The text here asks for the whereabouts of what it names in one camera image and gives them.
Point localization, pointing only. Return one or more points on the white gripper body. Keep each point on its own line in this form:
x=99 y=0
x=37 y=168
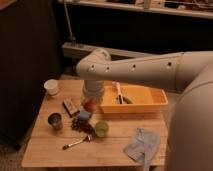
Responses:
x=93 y=90

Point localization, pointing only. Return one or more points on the red orange apple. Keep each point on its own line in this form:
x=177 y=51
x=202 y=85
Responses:
x=89 y=106

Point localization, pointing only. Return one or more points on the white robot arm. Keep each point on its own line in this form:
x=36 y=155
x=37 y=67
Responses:
x=190 y=139

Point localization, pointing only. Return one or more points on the white paper cup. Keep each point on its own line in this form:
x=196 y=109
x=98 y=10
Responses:
x=52 y=87

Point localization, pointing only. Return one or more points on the green plastic cup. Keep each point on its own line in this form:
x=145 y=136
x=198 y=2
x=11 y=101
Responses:
x=101 y=129

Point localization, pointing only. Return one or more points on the metal cup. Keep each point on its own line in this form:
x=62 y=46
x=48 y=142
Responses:
x=55 y=120

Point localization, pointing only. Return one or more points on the blue sponge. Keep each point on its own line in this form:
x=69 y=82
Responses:
x=84 y=115

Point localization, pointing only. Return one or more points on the green item in bin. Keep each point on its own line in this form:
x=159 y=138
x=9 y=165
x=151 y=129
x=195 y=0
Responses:
x=127 y=100

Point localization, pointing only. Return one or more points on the dark grapes bunch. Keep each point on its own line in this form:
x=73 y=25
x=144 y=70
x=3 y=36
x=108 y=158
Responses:
x=82 y=126

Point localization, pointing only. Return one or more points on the grey shelf ledge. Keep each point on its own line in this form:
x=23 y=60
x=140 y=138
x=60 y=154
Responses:
x=78 y=51

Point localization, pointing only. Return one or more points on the metal fork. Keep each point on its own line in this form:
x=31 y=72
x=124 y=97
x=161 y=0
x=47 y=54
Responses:
x=88 y=138

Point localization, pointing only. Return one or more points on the yellow plastic bin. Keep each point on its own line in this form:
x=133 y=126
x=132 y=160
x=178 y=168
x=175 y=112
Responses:
x=145 y=99

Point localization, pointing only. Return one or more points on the blue cloth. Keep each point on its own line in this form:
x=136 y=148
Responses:
x=142 y=147

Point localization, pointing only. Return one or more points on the white handled utensil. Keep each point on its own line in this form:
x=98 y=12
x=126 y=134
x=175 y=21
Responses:
x=119 y=92

